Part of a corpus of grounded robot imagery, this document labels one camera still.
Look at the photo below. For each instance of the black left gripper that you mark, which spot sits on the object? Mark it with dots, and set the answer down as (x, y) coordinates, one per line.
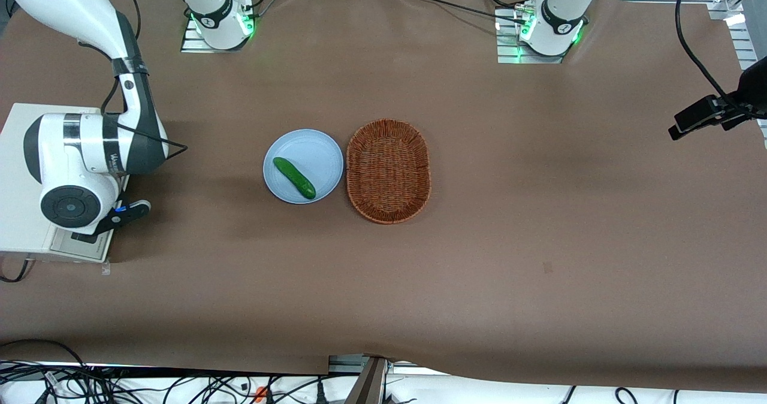
(732, 108)

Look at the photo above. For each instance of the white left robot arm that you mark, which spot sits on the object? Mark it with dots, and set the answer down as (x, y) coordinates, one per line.
(566, 8)

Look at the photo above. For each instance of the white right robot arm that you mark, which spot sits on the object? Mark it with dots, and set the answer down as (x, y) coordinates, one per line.
(66, 146)

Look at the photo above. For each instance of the white toaster oven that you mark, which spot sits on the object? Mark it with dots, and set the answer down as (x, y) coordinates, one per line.
(18, 212)

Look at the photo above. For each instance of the brown table cloth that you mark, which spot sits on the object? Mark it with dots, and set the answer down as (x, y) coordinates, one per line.
(539, 212)

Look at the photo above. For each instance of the brown wicker basket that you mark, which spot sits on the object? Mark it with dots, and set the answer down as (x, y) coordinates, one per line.
(388, 170)

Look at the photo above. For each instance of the light blue plate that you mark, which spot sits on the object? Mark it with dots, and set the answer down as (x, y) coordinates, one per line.
(311, 152)

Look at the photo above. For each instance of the green cucumber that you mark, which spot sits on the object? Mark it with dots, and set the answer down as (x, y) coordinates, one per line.
(293, 177)

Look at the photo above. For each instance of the clear plastic stopper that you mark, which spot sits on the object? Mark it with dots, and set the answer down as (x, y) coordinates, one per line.
(106, 267)

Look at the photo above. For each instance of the aluminium frame rail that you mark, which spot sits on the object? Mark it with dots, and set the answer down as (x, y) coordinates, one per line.
(746, 44)

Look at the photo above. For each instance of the slotted aluminium base plate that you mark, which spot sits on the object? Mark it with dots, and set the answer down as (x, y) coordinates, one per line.
(192, 45)
(506, 50)

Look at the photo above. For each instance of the aluminium profile post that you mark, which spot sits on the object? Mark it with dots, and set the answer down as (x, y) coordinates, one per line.
(370, 383)

